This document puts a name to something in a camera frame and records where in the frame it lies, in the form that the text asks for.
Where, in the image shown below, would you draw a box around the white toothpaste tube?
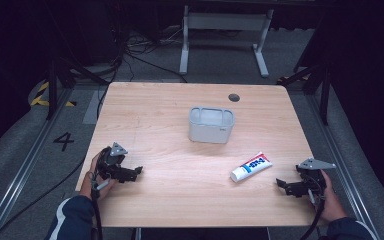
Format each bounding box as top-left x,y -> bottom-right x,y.
229,151 -> 274,184

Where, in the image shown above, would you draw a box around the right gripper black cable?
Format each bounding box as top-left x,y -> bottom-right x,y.
299,186 -> 326,240

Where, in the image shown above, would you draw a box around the bundle of black floor cables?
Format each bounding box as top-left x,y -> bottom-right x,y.
95,28 -> 189,119

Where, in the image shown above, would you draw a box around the person's left hand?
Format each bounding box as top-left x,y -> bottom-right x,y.
79,152 -> 118,202

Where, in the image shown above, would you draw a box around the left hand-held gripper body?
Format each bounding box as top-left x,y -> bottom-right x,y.
95,142 -> 130,183

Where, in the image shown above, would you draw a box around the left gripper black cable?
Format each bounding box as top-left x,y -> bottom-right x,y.
87,170 -> 111,240

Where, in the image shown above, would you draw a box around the grey plastic basket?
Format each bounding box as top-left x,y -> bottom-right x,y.
188,105 -> 236,145

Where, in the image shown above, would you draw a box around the black metal stand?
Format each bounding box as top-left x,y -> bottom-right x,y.
45,54 -> 110,121
277,61 -> 332,127

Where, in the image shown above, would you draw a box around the metal floor rail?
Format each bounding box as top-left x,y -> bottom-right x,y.
0,85 -> 76,240
304,93 -> 383,240

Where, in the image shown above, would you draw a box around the yellow black floor tape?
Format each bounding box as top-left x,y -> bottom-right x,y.
276,73 -> 312,84
29,81 -> 78,108

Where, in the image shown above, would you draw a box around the person's right hand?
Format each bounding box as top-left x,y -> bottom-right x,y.
311,169 -> 348,224

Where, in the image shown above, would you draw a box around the black floor cable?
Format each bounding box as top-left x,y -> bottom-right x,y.
0,155 -> 88,240

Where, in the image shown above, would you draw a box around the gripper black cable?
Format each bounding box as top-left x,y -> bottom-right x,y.
87,170 -> 111,240
299,186 -> 326,240

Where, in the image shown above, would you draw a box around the grey metal table frame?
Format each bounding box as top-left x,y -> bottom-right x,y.
178,4 -> 276,79

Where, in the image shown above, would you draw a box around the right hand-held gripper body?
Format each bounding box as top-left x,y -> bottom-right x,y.
294,157 -> 337,198

